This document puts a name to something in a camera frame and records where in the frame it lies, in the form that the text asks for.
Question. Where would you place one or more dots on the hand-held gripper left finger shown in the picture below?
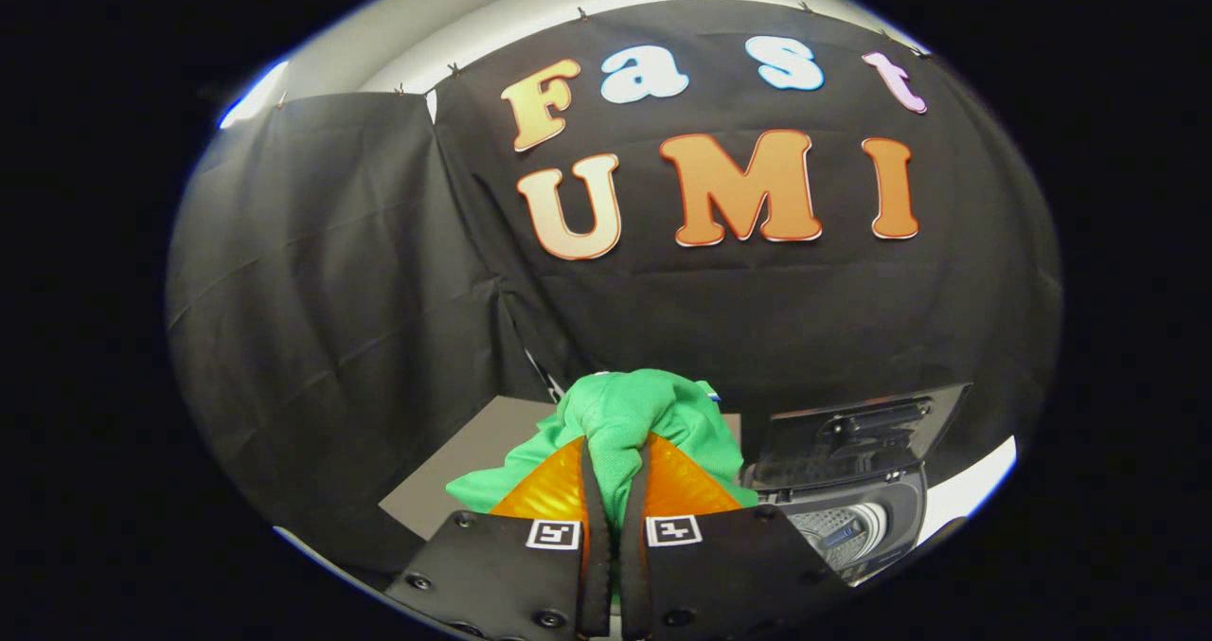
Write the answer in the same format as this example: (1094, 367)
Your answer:
(492, 575)

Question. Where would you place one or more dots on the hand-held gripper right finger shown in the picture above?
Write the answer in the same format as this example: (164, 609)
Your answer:
(739, 575)

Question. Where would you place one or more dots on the grey washing machine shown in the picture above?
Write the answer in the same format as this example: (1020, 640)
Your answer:
(890, 518)

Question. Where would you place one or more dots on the green shirt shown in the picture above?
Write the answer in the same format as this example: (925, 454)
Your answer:
(625, 414)

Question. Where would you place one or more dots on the grey flat mat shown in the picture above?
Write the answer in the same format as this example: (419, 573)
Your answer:
(473, 452)

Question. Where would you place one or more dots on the white flat board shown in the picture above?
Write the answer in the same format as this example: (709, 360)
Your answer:
(971, 489)

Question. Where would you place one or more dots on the row of small cloth clips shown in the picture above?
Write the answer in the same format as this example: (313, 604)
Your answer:
(454, 70)

